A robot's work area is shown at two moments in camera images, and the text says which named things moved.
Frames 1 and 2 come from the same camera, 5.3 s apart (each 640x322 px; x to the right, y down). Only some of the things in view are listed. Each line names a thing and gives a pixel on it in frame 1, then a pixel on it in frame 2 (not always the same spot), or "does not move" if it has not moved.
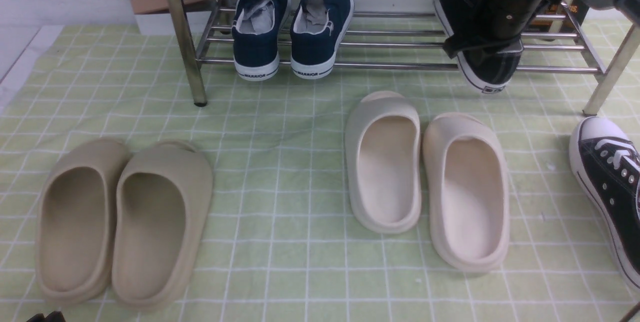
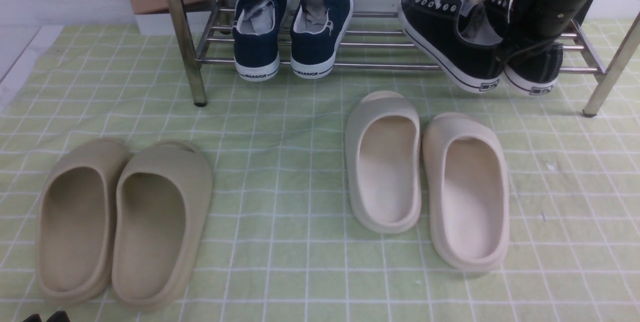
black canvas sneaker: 606,159 → 464,39
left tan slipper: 75,221 does not move
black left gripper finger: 39,317 does not move
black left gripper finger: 56,316 does not move
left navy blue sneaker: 262,9 does not move
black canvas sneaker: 489,57 → 533,67
